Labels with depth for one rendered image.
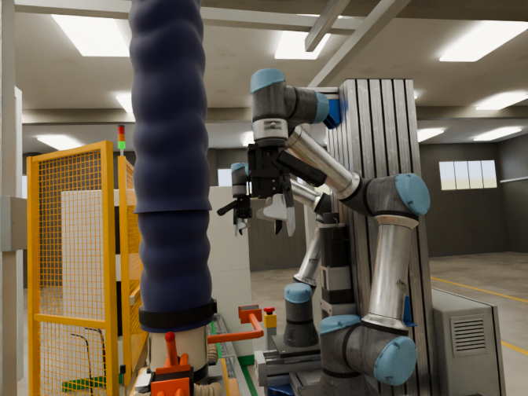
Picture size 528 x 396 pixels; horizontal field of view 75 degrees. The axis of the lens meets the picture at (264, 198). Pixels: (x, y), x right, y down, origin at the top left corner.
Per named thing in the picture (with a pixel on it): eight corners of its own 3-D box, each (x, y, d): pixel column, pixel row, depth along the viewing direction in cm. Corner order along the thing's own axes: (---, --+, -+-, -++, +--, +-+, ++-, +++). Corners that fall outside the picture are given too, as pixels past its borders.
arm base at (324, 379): (358, 384, 105) (356, 350, 106) (382, 410, 90) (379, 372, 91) (311, 390, 103) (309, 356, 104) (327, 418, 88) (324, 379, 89)
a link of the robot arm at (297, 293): (284, 321, 141) (282, 288, 142) (287, 313, 154) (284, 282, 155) (313, 320, 140) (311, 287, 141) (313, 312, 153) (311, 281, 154)
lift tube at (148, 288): (144, 316, 113) (135, 13, 120) (211, 308, 118) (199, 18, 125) (134, 337, 92) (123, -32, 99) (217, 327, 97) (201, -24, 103)
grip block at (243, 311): (238, 318, 142) (237, 306, 142) (258, 316, 143) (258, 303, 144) (240, 324, 134) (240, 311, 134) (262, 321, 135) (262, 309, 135)
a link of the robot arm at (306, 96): (300, 103, 89) (265, 96, 83) (331, 87, 80) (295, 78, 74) (302, 132, 89) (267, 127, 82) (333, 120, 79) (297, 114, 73)
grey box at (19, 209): (18, 249, 203) (17, 199, 205) (28, 248, 204) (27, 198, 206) (0, 251, 183) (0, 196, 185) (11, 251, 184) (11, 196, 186)
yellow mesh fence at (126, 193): (142, 380, 350) (136, 177, 365) (152, 379, 352) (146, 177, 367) (120, 455, 236) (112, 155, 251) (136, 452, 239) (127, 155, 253)
